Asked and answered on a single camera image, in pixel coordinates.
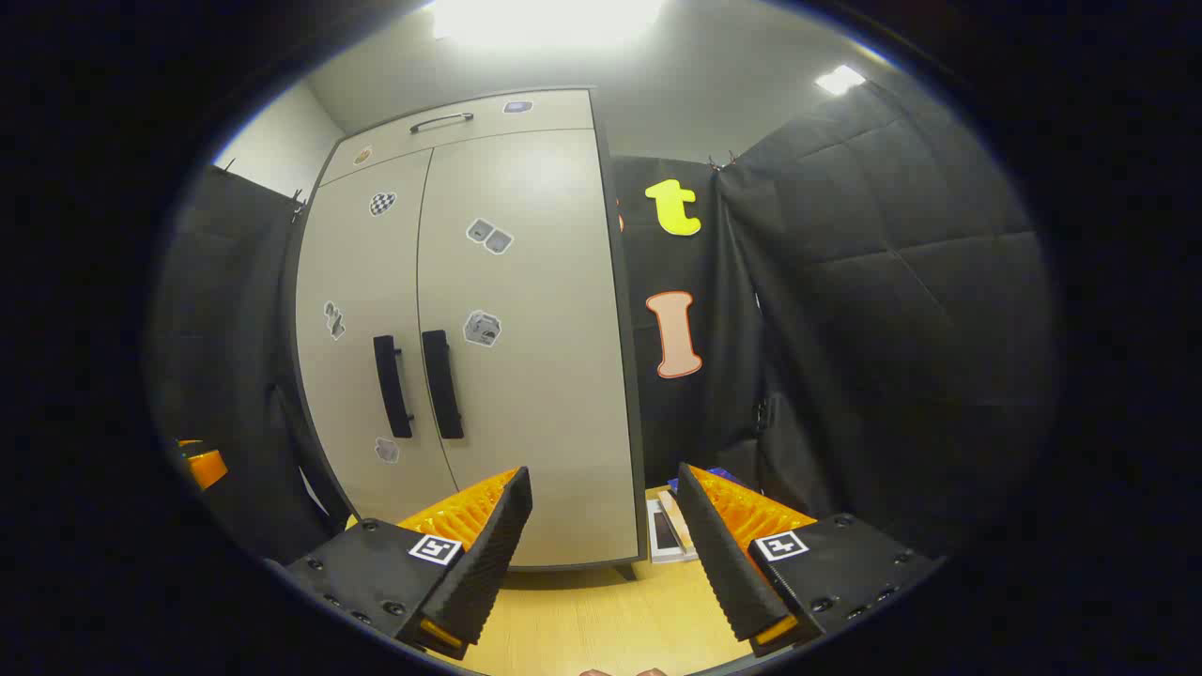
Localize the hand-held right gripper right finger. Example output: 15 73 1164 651
676 462 945 658

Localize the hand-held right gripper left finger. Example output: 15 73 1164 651
282 467 534 660

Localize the grey double-door shoe cabinet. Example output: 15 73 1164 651
282 86 649 580

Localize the grey shoe cabinet door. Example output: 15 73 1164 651
294 148 459 527
416 127 641 571

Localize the grey cabinet drawer front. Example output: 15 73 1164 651
319 89 595 184

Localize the white flat box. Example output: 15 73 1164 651
646 491 701 564

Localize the small ceiling light panel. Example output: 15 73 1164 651
814 64 867 97

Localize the large ceiling light panel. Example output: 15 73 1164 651
432 0 664 50

